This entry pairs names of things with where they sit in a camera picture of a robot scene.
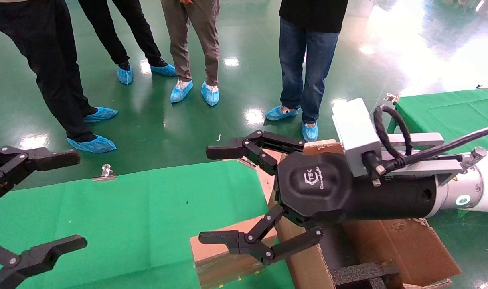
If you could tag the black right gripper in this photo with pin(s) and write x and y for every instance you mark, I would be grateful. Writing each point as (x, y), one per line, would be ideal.
(320, 200)

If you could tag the small brown cardboard box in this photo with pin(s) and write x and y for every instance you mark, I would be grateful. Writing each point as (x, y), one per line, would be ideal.
(215, 275)

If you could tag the large open cardboard carton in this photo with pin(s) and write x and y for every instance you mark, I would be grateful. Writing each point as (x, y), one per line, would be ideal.
(408, 249)

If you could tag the metal binder clip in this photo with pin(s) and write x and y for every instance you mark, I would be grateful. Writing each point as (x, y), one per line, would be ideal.
(105, 173)
(479, 86)
(247, 162)
(392, 97)

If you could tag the blue shoe cover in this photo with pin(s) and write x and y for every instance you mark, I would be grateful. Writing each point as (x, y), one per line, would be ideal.
(181, 90)
(101, 114)
(310, 131)
(210, 94)
(124, 75)
(92, 143)
(282, 112)
(163, 70)

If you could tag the green table cloth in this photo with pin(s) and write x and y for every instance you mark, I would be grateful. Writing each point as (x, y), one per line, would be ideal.
(448, 108)
(127, 220)

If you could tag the black foam packing block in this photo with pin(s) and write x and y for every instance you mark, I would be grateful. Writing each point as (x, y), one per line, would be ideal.
(364, 273)

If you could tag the person black shirt blue jeans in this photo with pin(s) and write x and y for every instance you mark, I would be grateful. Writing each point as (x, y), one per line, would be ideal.
(308, 60)

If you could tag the person beige shirt black trousers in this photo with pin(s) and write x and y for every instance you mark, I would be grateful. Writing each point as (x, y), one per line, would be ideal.
(39, 52)

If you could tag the person in brown trousers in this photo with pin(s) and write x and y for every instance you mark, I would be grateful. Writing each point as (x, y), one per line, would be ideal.
(203, 36)

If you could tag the person in black trousers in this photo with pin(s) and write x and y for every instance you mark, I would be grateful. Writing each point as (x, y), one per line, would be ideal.
(103, 28)

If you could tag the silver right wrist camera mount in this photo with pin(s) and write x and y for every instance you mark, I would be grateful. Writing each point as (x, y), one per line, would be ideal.
(356, 132)

